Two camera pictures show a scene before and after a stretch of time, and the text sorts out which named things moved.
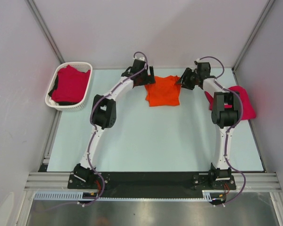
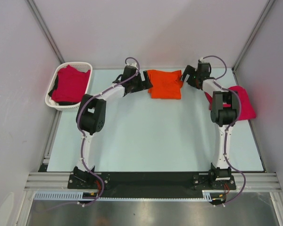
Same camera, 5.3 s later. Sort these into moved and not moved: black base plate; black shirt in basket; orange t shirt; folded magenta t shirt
Moved: orange t shirt
Not moved: black base plate; folded magenta t shirt; black shirt in basket
